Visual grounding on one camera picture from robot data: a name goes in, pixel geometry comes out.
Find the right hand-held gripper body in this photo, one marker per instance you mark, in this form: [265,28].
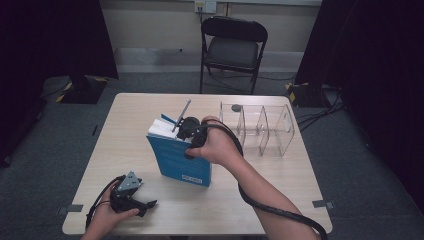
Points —
[193,128]

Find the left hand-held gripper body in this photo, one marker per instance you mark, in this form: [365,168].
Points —
[123,198]

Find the blue paperback book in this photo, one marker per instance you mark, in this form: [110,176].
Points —
[180,160]

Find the clear acrylic book rack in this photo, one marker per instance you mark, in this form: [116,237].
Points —
[266,133]

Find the person's left hand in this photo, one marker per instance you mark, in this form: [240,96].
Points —
[106,218]

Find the person's right hand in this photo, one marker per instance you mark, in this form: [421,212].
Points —
[218,146]

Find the dark round sticker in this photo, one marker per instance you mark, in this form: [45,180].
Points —
[236,107]

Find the grey tape strip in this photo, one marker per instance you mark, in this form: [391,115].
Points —
[71,208]
[322,204]

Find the black folding chair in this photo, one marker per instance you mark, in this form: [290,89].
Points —
[233,50]

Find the black stand base striped tape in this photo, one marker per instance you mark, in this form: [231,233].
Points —
[306,95]
[85,91]

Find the black curtain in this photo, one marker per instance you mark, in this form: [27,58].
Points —
[50,50]
[373,66]

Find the white wall socket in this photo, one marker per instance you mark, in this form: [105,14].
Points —
[205,6]

